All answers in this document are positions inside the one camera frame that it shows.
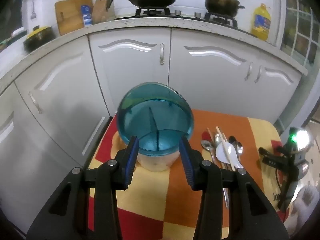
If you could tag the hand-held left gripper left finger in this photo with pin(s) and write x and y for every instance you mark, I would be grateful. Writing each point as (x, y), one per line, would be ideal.
(133, 152)

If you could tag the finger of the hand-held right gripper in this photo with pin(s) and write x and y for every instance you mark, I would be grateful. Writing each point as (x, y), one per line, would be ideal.
(271, 158)

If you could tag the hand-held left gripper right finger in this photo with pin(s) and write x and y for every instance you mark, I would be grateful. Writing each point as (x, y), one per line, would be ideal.
(186, 155)

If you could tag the floral utensil holder cup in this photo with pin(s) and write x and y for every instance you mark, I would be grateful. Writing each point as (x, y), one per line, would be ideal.
(155, 120)

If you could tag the metal fork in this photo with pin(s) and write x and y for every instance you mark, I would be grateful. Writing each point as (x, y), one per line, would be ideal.
(226, 200)

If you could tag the checkered orange yellow mat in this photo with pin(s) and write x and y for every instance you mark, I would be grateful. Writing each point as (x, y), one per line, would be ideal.
(160, 205)

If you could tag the white cabinet door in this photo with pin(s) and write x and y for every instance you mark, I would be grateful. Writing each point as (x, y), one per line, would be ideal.
(75, 92)
(277, 97)
(207, 80)
(135, 75)
(15, 180)

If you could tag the glass pane window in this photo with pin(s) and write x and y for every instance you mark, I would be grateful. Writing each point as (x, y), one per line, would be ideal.
(300, 42)

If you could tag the speckled kitchen counter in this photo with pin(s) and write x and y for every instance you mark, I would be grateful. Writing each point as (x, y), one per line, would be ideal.
(140, 23)

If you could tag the yellow oil bottle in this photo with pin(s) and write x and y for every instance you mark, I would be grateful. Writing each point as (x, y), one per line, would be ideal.
(261, 22)

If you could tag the black gas stove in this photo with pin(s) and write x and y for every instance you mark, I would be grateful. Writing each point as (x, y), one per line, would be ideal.
(185, 18)

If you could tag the blue white packet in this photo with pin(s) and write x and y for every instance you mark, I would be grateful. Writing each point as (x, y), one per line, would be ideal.
(87, 17)

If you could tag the wooden knife block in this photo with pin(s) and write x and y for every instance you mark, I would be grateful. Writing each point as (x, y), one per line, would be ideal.
(100, 12)

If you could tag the black casserole yellow lid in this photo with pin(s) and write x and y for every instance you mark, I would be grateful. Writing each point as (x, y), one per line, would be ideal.
(37, 41)

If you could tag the wooden cutting board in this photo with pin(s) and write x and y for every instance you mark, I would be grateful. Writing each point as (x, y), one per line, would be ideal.
(70, 15)

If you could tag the bronze cooking pot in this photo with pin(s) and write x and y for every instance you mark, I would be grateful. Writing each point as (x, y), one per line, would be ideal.
(220, 6)

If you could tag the small metal spatula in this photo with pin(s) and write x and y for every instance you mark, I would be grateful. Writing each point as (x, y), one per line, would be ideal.
(33, 15)

